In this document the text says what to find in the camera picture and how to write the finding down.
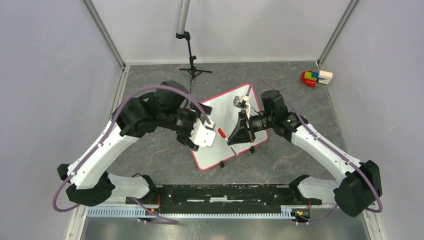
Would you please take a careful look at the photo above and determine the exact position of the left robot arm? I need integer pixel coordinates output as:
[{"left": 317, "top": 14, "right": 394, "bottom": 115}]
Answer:
[{"left": 57, "top": 80, "right": 216, "bottom": 207}]

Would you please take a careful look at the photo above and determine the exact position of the black camera tripod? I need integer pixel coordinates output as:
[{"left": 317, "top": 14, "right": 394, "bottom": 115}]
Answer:
[{"left": 175, "top": 31, "right": 213, "bottom": 93}]

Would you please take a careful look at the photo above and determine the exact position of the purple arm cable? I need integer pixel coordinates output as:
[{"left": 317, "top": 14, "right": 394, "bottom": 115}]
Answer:
[
  {"left": 52, "top": 85, "right": 213, "bottom": 226},
  {"left": 246, "top": 78, "right": 384, "bottom": 226}
]

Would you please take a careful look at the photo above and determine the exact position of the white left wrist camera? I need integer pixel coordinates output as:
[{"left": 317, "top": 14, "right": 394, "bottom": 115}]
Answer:
[{"left": 190, "top": 118, "right": 217, "bottom": 147}]

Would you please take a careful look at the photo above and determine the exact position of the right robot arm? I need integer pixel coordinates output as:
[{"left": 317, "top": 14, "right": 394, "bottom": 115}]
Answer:
[{"left": 227, "top": 90, "right": 383, "bottom": 217}]

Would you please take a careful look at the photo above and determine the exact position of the red marker cap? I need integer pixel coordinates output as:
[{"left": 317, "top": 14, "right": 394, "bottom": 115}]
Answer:
[{"left": 218, "top": 128, "right": 227, "bottom": 139}]

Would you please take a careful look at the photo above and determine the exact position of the grey metal pole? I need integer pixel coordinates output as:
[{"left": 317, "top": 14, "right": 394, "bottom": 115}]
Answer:
[{"left": 175, "top": 0, "right": 191, "bottom": 39}]

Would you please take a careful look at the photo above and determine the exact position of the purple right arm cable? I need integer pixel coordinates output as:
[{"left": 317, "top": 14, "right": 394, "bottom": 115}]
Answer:
[{"left": 246, "top": 78, "right": 384, "bottom": 226}]

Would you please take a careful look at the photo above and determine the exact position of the white marker pen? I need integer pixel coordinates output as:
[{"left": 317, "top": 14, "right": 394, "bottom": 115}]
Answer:
[{"left": 224, "top": 137, "right": 239, "bottom": 157}]

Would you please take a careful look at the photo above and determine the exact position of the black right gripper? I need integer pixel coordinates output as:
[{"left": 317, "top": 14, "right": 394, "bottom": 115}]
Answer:
[{"left": 227, "top": 109, "right": 275, "bottom": 145}]

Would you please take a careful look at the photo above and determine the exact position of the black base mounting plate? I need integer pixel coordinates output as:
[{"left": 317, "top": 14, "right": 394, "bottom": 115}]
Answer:
[{"left": 139, "top": 184, "right": 323, "bottom": 214}]

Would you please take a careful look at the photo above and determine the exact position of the colourful toy block stack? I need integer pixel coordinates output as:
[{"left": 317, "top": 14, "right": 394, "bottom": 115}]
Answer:
[{"left": 300, "top": 70, "right": 333, "bottom": 88}]

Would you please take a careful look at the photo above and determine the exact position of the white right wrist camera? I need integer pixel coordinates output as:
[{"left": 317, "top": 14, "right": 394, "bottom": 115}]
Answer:
[{"left": 233, "top": 94, "right": 251, "bottom": 117}]

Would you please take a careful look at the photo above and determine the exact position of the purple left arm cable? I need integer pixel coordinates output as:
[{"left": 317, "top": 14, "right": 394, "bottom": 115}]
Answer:
[{"left": 52, "top": 85, "right": 213, "bottom": 226}]

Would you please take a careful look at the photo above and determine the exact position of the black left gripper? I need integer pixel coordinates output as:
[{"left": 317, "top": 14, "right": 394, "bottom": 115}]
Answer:
[{"left": 159, "top": 101, "right": 213, "bottom": 151}]

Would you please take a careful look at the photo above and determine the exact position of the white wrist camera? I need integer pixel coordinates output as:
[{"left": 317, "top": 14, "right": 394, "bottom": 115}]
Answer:
[
  {"left": 190, "top": 118, "right": 217, "bottom": 147},
  {"left": 233, "top": 94, "right": 251, "bottom": 117}
]

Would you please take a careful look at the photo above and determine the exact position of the blue slotted cable duct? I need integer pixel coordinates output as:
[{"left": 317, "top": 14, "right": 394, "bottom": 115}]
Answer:
[{"left": 86, "top": 205, "right": 312, "bottom": 220}]

